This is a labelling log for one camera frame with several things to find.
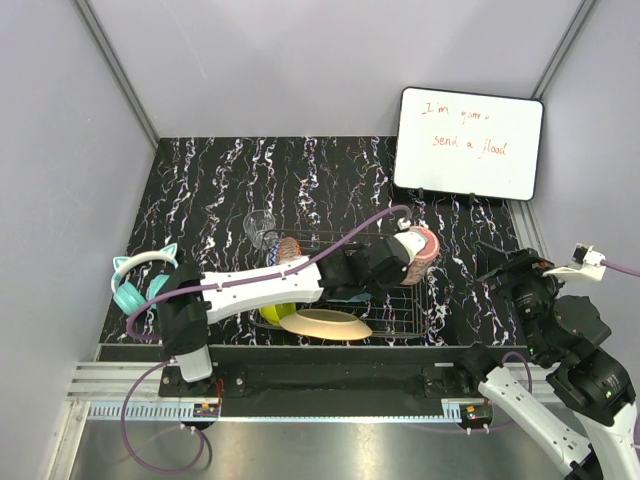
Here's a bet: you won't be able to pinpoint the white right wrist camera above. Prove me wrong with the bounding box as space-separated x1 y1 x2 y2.
542 243 606 283

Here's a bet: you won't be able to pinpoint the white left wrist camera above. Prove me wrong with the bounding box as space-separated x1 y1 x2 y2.
393 218 428 263

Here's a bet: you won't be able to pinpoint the teal scalloped plate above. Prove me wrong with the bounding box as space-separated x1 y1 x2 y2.
328 293 371 304

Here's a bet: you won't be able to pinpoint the yellow green bowl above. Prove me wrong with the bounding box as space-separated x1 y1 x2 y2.
259 303 297 327

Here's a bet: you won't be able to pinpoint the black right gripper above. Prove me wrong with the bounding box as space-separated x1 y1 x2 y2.
472 238 573 358

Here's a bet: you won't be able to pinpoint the orange bird pattern plate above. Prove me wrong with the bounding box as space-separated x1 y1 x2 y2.
280 309 373 341

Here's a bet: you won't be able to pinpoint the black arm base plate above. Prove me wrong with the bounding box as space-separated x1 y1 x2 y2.
159 344 507 398

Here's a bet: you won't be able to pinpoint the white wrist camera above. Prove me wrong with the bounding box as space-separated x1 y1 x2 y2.
393 218 428 263
542 243 606 283

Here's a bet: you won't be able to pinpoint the right controller board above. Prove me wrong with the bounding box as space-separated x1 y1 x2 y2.
461 403 493 424

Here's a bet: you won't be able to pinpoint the black wire dish rack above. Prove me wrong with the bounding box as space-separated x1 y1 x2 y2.
275 229 430 339

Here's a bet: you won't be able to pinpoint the pink ceramic mug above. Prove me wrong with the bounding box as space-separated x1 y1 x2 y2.
401 226 440 286

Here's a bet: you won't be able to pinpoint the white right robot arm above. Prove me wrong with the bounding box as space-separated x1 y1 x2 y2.
453 242 639 479

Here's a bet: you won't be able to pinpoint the white dry erase board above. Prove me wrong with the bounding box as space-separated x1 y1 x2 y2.
393 87 544 201

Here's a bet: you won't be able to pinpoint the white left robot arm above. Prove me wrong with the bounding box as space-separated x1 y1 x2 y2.
155 232 425 396

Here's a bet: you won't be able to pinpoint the left controller board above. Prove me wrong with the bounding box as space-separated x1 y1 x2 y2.
193 400 221 418

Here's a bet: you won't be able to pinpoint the controller board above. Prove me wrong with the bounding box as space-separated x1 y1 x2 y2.
461 403 493 424
193 400 221 418

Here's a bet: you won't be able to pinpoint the clear drinking glass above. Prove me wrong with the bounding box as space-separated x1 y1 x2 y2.
243 210 278 250

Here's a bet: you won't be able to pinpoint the blue red patterned bowl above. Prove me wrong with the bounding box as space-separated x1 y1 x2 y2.
265 236 303 267

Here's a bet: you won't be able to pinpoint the teal cat ear headphones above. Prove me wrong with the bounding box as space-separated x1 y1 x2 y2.
110 243 179 315

